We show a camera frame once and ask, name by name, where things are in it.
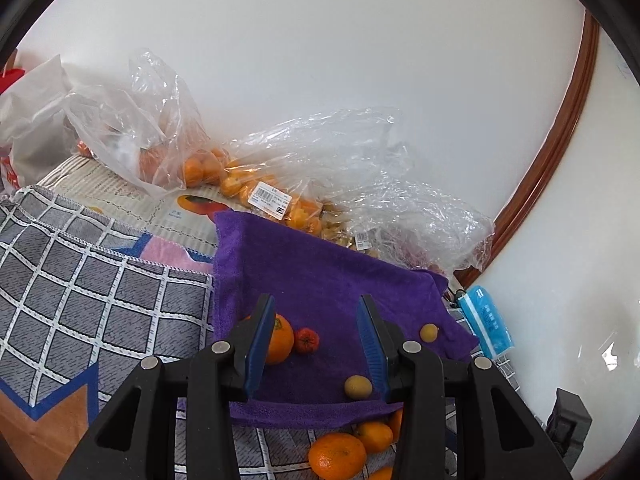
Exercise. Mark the clear plastic bag with oranges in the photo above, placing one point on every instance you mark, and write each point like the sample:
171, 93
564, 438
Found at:
145, 125

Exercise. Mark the crumpled clear plastic bag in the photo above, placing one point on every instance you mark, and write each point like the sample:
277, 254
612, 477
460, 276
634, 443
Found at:
420, 220

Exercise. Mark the grey checked blanket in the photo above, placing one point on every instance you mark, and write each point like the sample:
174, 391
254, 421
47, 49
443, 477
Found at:
100, 300

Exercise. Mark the clear labelled bag of tangerines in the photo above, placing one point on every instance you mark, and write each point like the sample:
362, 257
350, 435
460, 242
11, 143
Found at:
310, 160

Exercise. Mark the blue tissue box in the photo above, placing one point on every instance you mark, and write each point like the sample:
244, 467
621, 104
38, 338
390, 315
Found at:
487, 320

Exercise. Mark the small tangerine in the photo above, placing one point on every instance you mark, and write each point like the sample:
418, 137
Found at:
382, 474
396, 422
374, 436

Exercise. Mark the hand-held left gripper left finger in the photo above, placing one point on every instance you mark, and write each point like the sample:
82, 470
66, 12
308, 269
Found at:
260, 347

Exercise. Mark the printed cardboard carton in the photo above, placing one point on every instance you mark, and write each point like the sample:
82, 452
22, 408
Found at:
125, 195

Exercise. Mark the purple towel-lined tray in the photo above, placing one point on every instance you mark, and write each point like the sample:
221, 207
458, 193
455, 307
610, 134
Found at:
310, 285

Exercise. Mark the large orange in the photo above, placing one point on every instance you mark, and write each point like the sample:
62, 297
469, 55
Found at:
280, 342
337, 456

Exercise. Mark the white plastic bag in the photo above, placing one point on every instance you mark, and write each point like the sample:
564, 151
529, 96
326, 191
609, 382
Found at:
35, 120

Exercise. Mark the red paper bag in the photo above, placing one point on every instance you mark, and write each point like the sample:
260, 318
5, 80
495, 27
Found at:
10, 77

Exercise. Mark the small golden kiwi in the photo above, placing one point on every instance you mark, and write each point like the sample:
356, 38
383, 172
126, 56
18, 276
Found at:
429, 332
358, 387

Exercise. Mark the small red tomato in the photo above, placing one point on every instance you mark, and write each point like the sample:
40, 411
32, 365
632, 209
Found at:
305, 341

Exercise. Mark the brown wooden door frame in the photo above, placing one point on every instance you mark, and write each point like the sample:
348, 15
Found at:
560, 145

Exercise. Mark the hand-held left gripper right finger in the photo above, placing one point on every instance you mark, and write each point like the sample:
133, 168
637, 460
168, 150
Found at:
372, 347

